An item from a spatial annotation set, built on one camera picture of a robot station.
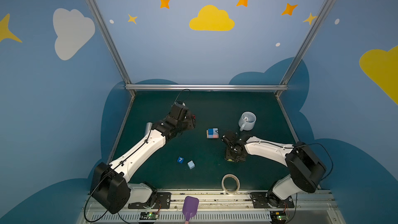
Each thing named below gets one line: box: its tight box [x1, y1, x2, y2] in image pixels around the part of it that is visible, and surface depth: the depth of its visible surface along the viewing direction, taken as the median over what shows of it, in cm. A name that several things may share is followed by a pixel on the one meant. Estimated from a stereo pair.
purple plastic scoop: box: [182, 196, 199, 221], surface depth 74 cm
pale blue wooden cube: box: [187, 160, 195, 170], surface depth 86 cm
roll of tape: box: [221, 173, 240, 195], surface depth 80 cm
